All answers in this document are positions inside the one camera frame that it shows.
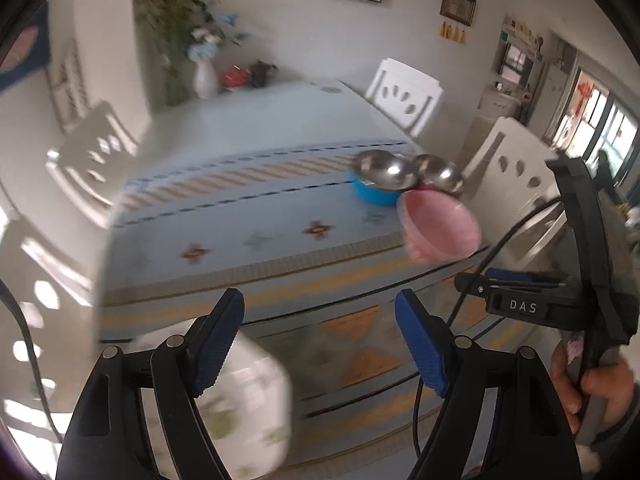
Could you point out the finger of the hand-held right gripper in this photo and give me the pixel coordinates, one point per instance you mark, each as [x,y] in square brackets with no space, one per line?
[510,281]

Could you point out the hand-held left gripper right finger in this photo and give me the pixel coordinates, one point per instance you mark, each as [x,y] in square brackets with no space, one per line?
[420,345]

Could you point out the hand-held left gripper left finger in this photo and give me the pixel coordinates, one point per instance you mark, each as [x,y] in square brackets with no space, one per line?
[217,345]

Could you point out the square plate green flower print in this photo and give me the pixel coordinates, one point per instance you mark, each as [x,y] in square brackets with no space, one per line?
[245,400]

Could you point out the pink bowl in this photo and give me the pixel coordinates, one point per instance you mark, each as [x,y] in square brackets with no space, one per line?
[442,230]

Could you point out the blue bowl steel inside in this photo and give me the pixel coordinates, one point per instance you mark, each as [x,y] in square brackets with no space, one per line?
[380,192]

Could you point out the person's right forearm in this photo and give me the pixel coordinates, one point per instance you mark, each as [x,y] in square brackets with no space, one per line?
[620,422]

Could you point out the person's right hand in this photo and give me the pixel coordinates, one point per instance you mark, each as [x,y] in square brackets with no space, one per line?
[565,375]

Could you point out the white dining chair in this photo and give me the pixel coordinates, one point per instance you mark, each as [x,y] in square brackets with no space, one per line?
[510,170]
[400,90]
[30,310]
[95,155]

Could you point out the patterned woven tablecloth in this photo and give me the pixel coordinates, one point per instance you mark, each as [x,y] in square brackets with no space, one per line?
[280,240]

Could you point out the steel bowl red outside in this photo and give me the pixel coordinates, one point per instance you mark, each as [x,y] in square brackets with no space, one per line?
[442,175]

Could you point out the glass door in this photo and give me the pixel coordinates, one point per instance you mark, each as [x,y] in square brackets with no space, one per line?
[595,110]

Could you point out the white shelf unit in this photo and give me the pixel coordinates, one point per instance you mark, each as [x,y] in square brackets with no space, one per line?
[517,70]

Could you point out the yellow hanging tassels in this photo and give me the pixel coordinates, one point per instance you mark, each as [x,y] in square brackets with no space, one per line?
[452,32]

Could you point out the white ribbed vase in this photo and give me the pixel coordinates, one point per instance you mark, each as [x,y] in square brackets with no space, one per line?
[205,82]

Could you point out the red teacup on saucer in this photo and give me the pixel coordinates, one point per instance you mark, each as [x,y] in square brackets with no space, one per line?
[235,79]

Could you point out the glass vase green stems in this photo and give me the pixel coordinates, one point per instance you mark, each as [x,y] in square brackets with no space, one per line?
[172,80]

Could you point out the dark brown teapot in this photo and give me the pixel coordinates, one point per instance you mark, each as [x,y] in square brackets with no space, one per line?
[260,74]

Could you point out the blue and white flowers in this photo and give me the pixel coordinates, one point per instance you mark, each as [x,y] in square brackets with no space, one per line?
[207,42]

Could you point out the small framed wall picture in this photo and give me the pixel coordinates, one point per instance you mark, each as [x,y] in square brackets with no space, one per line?
[457,6]

